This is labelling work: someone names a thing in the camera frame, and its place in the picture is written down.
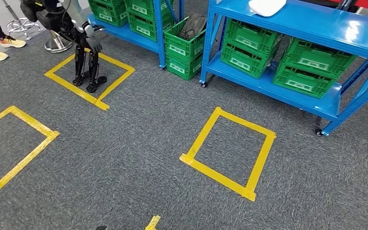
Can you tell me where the blue metal shelf rack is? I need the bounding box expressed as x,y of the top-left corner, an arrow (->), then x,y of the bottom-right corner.
200,0 -> 368,137
87,0 -> 184,70

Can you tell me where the yellow floor tape square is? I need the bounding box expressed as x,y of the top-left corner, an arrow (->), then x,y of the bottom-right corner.
180,107 -> 276,202
0,105 -> 60,203
44,47 -> 136,111
145,215 -> 161,230

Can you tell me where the grey humanoid robot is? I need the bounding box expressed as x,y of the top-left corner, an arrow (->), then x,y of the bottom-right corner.
20,0 -> 108,93

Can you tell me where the white triangular plastic panel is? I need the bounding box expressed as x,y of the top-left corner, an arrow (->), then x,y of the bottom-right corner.
248,0 -> 287,17

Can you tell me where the chrome stool base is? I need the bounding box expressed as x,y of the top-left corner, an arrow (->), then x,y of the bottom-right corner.
2,0 -> 44,41

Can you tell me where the chrome pedestal base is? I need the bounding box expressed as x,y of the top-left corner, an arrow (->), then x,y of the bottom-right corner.
44,30 -> 73,54

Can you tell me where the chrome barrier post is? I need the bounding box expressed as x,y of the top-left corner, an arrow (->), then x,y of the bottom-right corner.
336,0 -> 353,12

